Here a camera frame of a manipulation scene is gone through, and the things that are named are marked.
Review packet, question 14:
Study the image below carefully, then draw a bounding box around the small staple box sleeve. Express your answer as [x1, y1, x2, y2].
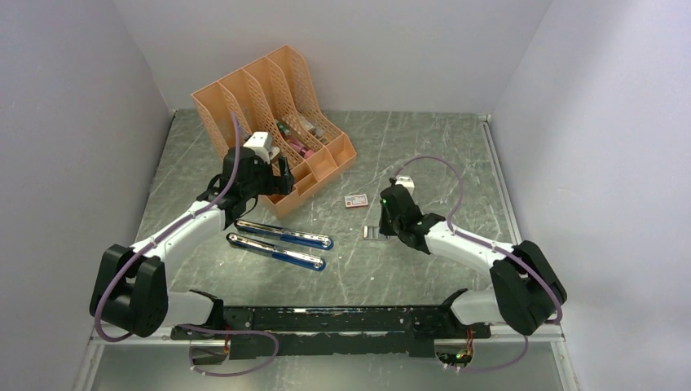
[344, 194, 369, 209]

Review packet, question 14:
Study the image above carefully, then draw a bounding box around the blue metal stapler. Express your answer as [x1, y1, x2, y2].
[226, 220, 334, 271]

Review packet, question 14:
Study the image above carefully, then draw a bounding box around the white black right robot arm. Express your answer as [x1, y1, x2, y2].
[380, 184, 567, 337]

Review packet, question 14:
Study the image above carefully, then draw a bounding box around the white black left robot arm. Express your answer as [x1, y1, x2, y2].
[90, 147, 295, 342]

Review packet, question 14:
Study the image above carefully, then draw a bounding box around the pink marker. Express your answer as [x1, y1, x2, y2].
[286, 136, 315, 159]

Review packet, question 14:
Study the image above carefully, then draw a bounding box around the green capped marker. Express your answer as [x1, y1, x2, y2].
[276, 121, 290, 136]

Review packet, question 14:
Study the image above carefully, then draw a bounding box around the grey white item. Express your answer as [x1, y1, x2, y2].
[299, 116, 326, 139]

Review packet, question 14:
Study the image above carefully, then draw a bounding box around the orange plastic file organizer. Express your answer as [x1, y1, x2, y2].
[191, 46, 357, 218]

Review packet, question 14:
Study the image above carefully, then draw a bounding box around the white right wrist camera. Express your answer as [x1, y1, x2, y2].
[394, 175, 415, 196]

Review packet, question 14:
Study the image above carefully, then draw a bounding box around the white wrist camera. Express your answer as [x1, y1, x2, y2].
[243, 131, 280, 164]
[394, 175, 415, 196]

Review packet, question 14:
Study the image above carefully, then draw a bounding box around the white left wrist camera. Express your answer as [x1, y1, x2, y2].
[243, 131, 280, 164]

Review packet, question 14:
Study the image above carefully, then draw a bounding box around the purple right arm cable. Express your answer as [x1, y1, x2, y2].
[390, 156, 564, 325]

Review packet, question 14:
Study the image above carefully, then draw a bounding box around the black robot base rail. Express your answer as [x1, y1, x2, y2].
[170, 301, 491, 360]

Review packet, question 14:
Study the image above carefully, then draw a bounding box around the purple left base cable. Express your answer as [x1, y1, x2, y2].
[178, 324, 280, 378]

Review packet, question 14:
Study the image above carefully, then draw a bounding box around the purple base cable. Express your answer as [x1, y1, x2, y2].
[178, 324, 280, 378]
[442, 334, 530, 375]

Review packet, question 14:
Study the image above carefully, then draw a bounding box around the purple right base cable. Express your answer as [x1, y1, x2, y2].
[442, 334, 530, 375]

